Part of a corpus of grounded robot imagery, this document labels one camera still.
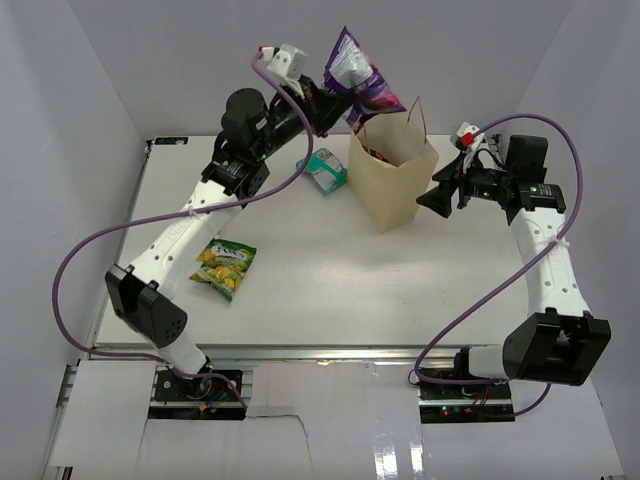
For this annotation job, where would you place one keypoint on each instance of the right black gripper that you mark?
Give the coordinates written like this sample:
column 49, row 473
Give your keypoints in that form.
column 450, row 179

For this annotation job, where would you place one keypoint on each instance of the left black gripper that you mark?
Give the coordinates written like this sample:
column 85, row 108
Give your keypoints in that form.
column 324, row 107

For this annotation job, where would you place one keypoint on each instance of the purple candy packet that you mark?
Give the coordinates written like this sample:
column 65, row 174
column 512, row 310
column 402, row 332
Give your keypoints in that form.
column 349, row 71

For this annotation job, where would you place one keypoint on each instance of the large dark purple snack bag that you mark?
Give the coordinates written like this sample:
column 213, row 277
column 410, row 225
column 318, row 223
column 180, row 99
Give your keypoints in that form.
column 374, row 153

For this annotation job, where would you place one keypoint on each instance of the teal snack packet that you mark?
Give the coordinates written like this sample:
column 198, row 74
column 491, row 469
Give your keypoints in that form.
column 326, row 171

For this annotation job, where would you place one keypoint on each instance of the green yellow snack packet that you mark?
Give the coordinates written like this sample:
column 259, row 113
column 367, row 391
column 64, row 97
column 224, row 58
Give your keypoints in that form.
column 224, row 265

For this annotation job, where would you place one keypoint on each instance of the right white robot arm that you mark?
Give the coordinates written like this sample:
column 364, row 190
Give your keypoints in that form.
column 560, row 341

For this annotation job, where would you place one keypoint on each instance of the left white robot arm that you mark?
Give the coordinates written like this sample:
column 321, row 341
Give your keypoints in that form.
column 142, row 293

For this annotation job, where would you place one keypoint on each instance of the brown paper bag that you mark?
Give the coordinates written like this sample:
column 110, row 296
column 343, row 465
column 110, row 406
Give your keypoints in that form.
column 389, row 191

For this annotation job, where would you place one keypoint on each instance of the white paper sheet front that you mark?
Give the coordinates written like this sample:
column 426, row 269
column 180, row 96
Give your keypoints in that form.
column 307, row 421

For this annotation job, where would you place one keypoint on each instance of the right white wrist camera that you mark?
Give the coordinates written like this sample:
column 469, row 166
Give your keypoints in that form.
column 468, row 140

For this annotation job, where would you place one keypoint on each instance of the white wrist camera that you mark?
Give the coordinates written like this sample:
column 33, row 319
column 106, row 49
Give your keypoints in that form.
column 286, row 64
column 468, row 140

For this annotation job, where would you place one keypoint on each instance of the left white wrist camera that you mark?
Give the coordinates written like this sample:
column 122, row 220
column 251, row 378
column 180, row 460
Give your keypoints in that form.
column 286, row 64

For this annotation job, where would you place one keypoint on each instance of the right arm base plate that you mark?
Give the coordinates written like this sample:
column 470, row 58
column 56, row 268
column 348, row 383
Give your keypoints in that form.
column 455, row 404

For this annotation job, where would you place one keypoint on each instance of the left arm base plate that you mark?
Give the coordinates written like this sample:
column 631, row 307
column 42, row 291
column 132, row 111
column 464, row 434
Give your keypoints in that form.
column 174, row 398

